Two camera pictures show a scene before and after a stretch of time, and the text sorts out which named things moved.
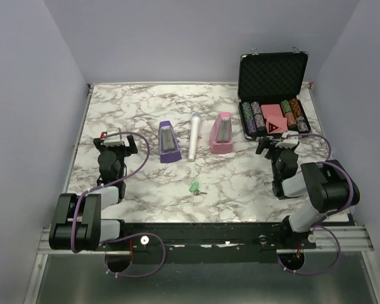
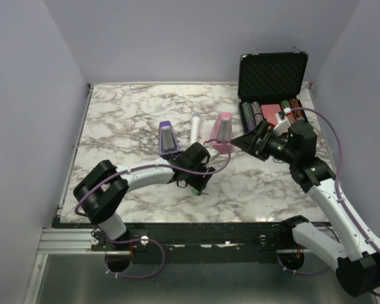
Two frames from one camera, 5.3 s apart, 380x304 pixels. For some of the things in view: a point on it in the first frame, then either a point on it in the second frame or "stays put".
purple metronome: [169, 148] stays put
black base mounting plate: [208, 243] stays put
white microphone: [195, 128] stays put
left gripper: [128, 149] → [199, 183]
